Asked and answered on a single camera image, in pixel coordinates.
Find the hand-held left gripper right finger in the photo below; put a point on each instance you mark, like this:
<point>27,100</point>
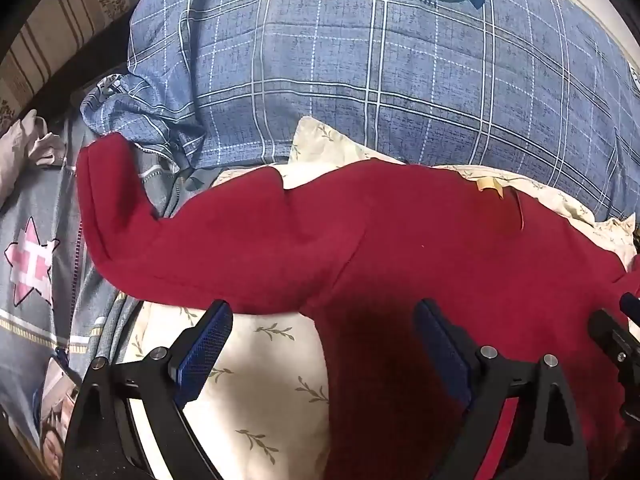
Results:
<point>442,350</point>

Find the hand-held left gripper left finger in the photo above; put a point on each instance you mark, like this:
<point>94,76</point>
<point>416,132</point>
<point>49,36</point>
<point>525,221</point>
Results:
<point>205,350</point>

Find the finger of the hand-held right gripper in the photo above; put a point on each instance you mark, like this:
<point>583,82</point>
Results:
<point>612,335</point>

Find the dark red garment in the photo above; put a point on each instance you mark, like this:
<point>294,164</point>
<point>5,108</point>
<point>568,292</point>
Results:
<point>380,240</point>

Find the cream leaf-print pillow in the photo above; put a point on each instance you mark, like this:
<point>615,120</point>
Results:
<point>260,360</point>

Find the grey star-print bedsheet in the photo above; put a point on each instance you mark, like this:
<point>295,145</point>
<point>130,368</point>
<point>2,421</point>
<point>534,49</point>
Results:
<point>40,200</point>

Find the beige crumpled cloth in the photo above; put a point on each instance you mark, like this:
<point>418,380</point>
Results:
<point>20,145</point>

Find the blue plaid quilt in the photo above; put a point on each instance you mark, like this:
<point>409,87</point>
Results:
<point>380,70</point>

